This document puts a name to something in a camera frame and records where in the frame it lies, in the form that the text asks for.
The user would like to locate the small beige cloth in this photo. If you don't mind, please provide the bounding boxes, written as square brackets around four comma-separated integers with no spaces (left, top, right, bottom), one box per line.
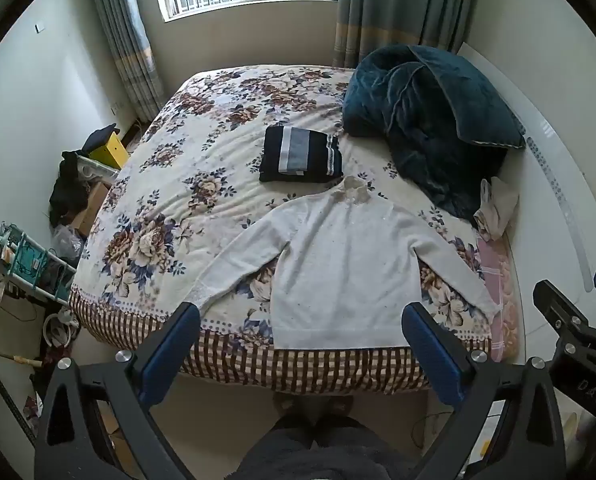
[473,176,520,241]

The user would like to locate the clear plastic bag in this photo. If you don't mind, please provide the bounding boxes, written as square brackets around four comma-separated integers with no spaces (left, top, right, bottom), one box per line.
[52,225,86,263]

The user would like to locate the white headboard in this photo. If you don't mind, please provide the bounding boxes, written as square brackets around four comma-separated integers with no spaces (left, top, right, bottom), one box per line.
[457,41,596,361]

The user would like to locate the white knit sweater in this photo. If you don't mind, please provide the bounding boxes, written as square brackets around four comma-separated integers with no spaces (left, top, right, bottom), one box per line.
[192,176,501,351]

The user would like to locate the person's slippers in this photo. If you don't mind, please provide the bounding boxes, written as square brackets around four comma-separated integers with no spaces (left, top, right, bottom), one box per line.
[273,394,353,427]

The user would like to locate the person's dark pants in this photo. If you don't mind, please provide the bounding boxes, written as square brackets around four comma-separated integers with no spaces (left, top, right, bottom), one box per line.
[228,415,419,480]

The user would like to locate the folded dark striped sweater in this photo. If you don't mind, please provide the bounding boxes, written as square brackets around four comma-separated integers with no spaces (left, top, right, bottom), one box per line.
[259,125,345,183]

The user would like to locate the yellow box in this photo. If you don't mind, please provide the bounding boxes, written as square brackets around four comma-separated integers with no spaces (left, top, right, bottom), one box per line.
[88,132,129,170]

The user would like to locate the wooden stick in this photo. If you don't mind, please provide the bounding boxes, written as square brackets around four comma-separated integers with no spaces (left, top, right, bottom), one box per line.
[0,342,43,368]

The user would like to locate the teal quilted blanket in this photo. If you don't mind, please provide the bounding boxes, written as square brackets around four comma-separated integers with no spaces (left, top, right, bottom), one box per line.
[342,44,527,220]

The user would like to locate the teal storage rack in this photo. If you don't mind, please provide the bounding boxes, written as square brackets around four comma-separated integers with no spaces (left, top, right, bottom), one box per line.
[0,220,78,306]

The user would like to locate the pink quilted mattress pad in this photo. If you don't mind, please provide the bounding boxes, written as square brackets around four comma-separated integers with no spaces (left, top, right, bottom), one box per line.
[478,237,521,363]

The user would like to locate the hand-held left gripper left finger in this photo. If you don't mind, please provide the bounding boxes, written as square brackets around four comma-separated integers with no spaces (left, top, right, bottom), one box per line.
[34,302,201,480]

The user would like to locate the black hanging garment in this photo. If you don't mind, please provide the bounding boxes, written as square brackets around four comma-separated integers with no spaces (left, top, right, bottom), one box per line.
[49,151,89,228]

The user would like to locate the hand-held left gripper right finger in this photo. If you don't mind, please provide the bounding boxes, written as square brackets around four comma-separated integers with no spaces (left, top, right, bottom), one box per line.
[401,302,568,480]

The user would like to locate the grey-blue striped curtain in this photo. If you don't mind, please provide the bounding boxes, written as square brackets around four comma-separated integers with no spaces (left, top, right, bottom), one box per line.
[332,0,481,68]
[85,0,166,123]

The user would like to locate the floral bed sheet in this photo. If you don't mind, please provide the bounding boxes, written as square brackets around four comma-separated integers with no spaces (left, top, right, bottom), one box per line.
[68,64,524,395]

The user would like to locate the cardboard box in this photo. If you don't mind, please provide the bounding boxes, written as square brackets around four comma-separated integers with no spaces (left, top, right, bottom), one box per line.
[70,180,111,238]

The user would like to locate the black cloth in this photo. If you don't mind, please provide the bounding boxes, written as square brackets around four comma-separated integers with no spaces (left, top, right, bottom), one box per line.
[82,124,122,157]

